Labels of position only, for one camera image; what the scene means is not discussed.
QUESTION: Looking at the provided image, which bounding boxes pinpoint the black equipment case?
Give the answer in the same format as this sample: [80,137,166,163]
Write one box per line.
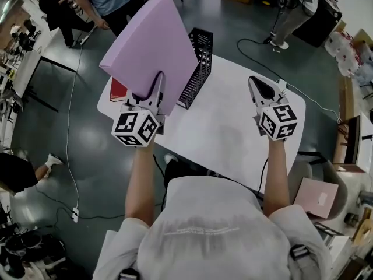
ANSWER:
[292,0,343,48]

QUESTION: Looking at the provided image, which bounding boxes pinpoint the white plastic bags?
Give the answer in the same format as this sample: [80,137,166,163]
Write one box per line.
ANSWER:
[324,30,368,77]

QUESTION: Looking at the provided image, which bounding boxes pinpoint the white table cable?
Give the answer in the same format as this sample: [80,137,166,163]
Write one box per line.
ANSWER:
[275,79,342,125]

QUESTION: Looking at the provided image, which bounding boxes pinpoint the pink folder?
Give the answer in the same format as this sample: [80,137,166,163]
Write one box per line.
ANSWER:
[293,177,340,219]

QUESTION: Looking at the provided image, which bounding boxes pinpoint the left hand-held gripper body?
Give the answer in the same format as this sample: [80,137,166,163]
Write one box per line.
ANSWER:
[111,92,167,148]

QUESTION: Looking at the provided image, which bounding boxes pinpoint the person's black trouser leg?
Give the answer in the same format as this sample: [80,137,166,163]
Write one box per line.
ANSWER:
[164,159,222,190]

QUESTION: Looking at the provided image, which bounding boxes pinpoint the black chest strap buckle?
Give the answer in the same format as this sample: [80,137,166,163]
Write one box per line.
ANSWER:
[289,244,311,262]
[118,268,139,280]

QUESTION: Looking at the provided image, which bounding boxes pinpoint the black looped floor cable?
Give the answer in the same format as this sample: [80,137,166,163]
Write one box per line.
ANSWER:
[236,36,285,81]

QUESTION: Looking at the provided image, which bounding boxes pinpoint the person's left forearm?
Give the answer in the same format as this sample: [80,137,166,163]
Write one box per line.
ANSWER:
[125,141,157,228]

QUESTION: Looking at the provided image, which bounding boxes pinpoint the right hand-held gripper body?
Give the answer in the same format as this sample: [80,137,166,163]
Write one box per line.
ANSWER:
[252,90,300,142]

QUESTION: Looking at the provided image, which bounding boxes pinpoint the person's white shirt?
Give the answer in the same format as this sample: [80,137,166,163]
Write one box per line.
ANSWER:
[92,176,333,280]

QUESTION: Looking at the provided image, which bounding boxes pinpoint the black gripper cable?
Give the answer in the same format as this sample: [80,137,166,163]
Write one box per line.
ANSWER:
[255,157,269,200]

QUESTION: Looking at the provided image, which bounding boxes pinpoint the black mesh file holder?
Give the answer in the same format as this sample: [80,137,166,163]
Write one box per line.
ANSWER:
[177,27,214,110]

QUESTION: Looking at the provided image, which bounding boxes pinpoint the white side desk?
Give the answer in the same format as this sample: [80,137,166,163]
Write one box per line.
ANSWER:
[11,50,77,113]

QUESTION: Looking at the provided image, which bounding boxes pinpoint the white floor cable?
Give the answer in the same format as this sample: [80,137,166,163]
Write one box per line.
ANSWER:
[65,24,97,209]

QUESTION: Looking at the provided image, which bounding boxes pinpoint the grey chair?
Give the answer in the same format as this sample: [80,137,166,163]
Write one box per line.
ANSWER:
[287,159,349,224]

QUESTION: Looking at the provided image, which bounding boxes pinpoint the person's right forearm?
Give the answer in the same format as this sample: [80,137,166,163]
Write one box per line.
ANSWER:
[262,138,293,217]

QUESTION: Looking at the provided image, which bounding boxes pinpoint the red book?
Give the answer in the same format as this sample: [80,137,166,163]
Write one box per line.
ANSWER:
[109,77,129,103]

